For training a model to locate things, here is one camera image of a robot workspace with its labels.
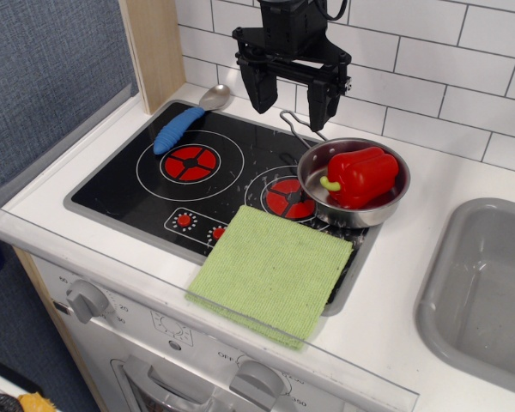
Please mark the toy oven door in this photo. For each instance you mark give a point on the toy oven door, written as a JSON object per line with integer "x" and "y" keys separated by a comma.
{"x": 168, "y": 387}

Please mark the red toy bell pepper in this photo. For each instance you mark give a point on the red toy bell pepper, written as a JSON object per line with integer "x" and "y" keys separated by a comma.
{"x": 353, "y": 179}

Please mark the yellow object at corner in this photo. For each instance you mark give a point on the yellow object at corner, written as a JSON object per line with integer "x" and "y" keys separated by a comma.
{"x": 34, "y": 402}

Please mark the green cloth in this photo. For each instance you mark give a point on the green cloth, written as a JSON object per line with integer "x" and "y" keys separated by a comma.
{"x": 271, "y": 275}

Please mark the small steel pot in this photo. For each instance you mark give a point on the small steel pot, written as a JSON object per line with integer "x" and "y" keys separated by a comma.
{"x": 313, "y": 165}

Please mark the black toy stove top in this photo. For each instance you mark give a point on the black toy stove top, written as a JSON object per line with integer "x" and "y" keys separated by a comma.
{"x": 183, "y": 200}

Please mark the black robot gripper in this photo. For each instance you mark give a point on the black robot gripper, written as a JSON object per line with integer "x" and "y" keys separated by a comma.
{"x": 291, "y": 43}

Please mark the grey toy sink basin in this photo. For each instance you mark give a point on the grey toy sink basin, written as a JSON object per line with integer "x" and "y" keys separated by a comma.
{"x": 466, "y": 313}

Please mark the grey oven knob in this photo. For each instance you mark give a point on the grey oven knob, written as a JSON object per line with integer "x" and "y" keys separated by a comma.
{"x": 257, "y": 384}
{"x": 86, "y": 300}

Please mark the grey right oven knob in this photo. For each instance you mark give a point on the grey right oven knob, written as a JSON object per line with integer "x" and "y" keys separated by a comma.
{"x": 257, "y": 384}

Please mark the blue handled metal spoon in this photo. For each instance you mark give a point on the blue handled metal spoon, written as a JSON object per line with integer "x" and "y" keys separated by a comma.
{"x": 170, "y": 134}

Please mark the grey left oven knob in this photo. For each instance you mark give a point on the grey left oven knob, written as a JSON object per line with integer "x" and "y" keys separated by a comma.
{"x": 86, "y": 300}

